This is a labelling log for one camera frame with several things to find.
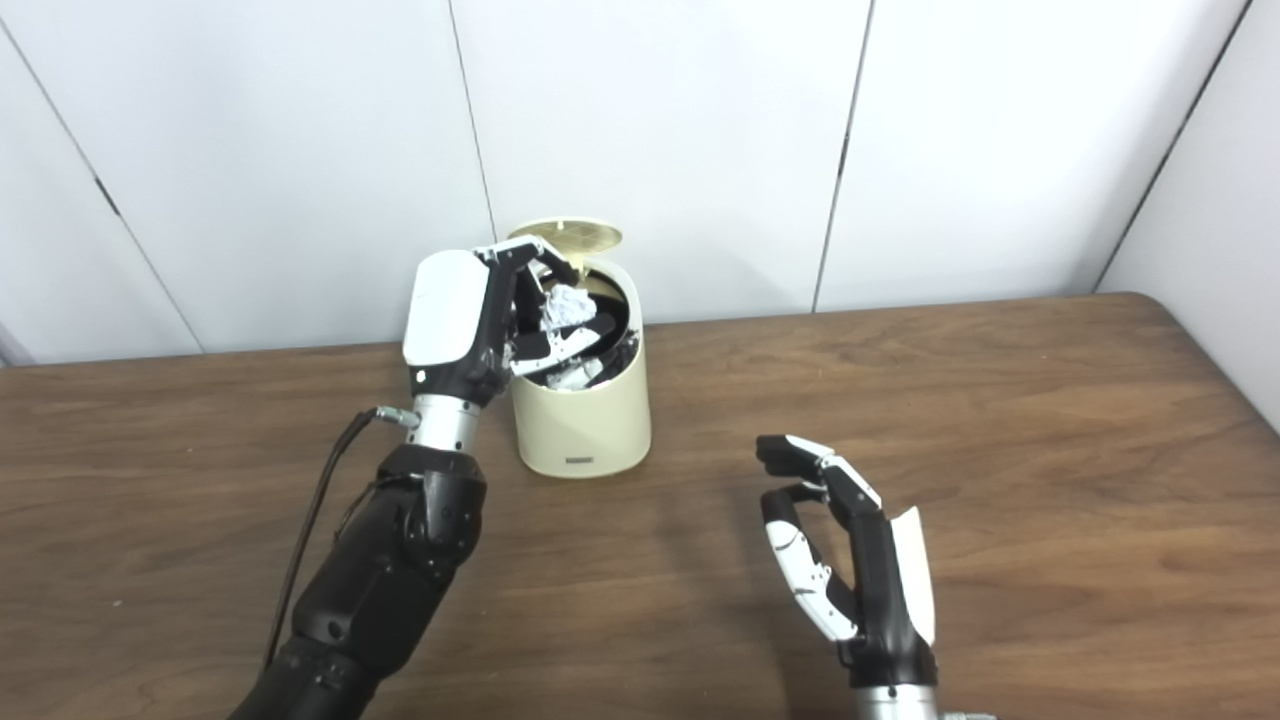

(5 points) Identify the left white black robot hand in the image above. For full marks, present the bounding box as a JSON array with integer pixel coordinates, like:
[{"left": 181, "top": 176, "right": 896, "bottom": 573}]
[{"left": 402, "top": 236, "right": 616, "bottom": 409}]

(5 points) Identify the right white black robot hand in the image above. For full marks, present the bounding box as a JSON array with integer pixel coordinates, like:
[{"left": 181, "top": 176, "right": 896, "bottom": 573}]
[{"left": 755, "top": 434, "right": 939, "bottom": 691}]

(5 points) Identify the white paper ball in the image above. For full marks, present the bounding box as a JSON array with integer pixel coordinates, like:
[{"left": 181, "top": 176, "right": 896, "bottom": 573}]
[{"left": 540, "top": 284, "right": 593, "bottom": 333}]

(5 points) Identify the cream round bin lid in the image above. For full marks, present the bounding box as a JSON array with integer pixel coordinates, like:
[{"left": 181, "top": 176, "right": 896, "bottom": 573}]
[{"left": 508, "top": 218, "right": 623, "bottom": 263}]

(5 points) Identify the black bin liner bag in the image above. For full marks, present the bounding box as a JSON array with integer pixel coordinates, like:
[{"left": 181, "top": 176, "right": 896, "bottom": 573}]
[{"left": 520, "top": 275, "right": 641, "bottom": 391}]

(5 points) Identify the cream-colored round bin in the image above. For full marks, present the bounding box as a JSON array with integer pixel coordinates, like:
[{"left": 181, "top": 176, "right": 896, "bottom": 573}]
[{"left": 508, "top": 218, "right": 653, "bottom": 479}]

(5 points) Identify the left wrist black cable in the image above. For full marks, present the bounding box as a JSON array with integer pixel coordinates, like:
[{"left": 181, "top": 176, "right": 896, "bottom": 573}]
[{"left": 262, "top": 405, "right": 421, "bottom": 671}]

